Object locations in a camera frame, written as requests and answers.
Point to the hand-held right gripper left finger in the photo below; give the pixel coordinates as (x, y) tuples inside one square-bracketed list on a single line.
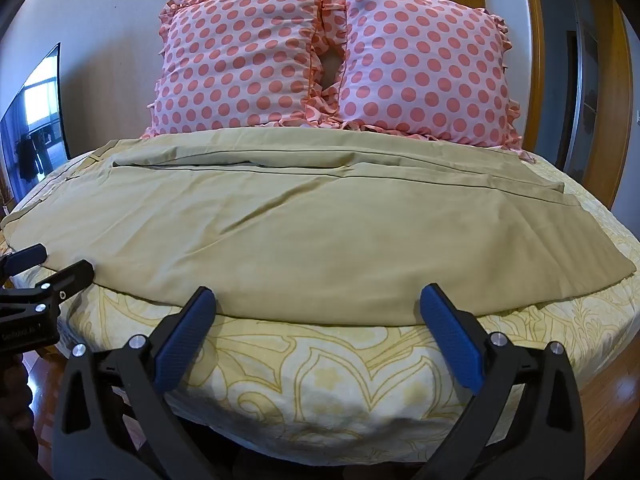
[(182, 340)]

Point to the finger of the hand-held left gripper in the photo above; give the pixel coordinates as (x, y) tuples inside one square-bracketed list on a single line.
[(70, 278), (25, 257)]

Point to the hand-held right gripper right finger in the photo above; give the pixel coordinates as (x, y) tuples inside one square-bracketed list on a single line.
[(452, 340)]

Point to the olive green sheet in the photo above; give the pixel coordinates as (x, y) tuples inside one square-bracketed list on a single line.
[(310, 240)]

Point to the bed with yellow floral cover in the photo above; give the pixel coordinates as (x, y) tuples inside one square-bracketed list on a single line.
[(350, 375)]

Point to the black television screen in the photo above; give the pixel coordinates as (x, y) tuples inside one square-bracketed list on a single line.
[(32, 120)]

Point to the pink polka dot pillow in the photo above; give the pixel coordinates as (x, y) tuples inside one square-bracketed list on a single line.
[(240, 55), (425, 65)]

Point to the wooden door frame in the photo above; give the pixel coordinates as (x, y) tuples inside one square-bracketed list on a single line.
[(565, 75)]

